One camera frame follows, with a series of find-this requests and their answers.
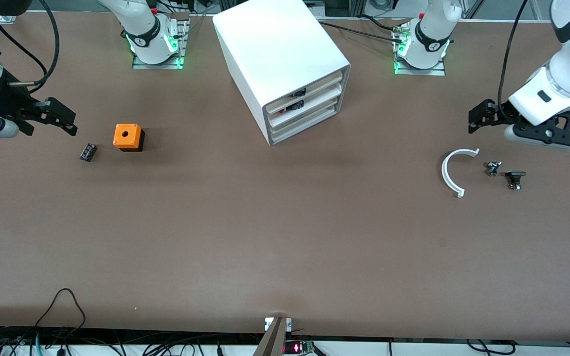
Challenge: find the white drawer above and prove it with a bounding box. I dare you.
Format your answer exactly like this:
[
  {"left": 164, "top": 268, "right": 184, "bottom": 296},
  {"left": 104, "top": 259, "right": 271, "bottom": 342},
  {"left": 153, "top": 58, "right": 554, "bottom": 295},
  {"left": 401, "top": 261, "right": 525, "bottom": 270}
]
[
  {"left": 269, "top": 103, "right": 341, "bottom": 142},
  {"left": 267, "top": 85, "right": 343, "bottom": 127},
  {"left": 264, "top": 71, "right": 345, "bottom": 113}
]

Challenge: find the white curved plastic arc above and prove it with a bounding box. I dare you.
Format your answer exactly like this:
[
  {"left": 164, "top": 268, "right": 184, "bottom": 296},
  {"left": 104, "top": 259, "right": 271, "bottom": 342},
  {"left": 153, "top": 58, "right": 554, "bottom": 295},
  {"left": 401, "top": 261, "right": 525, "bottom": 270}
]
[{"left": 441, "top": 148, "right": 480, "bottom": 198}]

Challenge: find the small device with red light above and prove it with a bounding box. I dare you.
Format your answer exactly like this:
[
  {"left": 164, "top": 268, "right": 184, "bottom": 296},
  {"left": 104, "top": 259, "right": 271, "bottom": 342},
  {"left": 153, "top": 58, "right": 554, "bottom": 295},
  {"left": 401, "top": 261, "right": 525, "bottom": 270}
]
[{"left": 284, "top": 340, "right": 316, "bottom": 356}]

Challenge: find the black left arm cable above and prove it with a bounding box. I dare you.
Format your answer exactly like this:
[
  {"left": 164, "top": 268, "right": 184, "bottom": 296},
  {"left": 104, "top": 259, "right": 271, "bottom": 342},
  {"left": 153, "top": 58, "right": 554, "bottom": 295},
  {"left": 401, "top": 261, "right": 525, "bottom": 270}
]
[{"left": 498, "top": 0, "right": 529, "bottom": 119}]

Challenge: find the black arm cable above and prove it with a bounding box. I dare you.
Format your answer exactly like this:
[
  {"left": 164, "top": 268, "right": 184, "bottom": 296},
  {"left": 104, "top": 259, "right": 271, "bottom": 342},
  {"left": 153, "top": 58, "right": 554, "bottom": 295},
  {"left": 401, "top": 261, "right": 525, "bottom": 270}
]
[
  {"left": 498, "top": 0, "right": 529, "bottom": 119},
  {"left": 0, "top": 0, "right": 61, "bottom": 94}
]

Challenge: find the orange button enclosure box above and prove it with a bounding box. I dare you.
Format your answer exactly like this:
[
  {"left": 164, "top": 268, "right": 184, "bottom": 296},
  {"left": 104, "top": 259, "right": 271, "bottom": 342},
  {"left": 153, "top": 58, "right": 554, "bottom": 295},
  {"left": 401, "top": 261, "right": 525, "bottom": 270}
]
[{"left": 113, "top": 124, "right": 145, "bottom": 152}]

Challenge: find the small black switch part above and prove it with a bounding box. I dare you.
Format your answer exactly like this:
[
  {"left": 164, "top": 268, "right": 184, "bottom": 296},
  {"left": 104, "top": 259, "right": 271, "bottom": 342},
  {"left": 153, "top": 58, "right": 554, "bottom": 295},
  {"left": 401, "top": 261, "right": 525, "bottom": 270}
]
[{"left": 505, "top": 171, "right": 526, "bottom": 191}]

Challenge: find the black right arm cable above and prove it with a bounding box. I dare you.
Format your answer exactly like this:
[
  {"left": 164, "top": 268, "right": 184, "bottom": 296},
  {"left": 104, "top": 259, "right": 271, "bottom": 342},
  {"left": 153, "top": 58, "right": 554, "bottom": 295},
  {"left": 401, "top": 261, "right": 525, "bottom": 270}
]
[{"left": 0, "top": 0, "right": 61, "bottom": 94}]

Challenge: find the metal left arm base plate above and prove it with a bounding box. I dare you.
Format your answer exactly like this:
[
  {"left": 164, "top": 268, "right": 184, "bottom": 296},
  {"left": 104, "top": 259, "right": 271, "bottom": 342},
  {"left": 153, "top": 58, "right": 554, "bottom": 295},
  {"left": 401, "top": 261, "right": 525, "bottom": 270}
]
[{"left": 392, "top": 22, "right": 447, "bottom": 76}]

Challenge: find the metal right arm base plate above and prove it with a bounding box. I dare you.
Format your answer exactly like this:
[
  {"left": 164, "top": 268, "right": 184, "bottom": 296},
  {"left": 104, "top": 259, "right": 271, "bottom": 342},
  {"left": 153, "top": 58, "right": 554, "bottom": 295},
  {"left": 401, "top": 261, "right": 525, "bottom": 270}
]
[{"left": 132, "top": 12, "right": 190, "bottom": 70}]

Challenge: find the black cable behind cabinet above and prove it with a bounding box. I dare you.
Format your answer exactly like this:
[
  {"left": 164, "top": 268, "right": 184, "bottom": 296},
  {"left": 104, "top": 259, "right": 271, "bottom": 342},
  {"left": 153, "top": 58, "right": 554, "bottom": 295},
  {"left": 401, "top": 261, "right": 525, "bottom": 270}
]
[{"left": 315, "top": 15, "right": 405, "bottom": 43}]

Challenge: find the thin black cable loop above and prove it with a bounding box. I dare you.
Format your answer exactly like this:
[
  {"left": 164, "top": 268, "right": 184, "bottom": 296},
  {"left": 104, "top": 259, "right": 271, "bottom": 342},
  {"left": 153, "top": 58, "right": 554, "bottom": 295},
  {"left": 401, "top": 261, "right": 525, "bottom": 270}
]
[{"left": 34, "top": 288, "right": 87, "bottom": 342}]

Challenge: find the tangled black cable bundle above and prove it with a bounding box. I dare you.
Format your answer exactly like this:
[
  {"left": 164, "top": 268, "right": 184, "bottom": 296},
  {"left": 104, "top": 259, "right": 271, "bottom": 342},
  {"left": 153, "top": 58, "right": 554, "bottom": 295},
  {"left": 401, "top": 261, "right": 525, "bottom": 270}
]
[{"left": 0, "top": 325, "right": 248, "bottom": 356}]

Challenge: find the black cable at table edge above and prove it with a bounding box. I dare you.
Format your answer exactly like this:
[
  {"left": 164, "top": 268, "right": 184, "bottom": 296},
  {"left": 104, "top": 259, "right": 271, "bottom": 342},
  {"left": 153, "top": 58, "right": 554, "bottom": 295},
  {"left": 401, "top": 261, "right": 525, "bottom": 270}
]
[{"left": 465, "top": 339, "right": 517, "bottom": 356}]

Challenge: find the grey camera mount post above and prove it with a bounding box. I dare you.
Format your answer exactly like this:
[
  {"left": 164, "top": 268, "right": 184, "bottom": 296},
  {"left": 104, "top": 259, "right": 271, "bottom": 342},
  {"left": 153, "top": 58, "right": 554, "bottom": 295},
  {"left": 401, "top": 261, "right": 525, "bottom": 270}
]
[{"left": 253, "top": 316, "right": 293, "bottom": 356}]

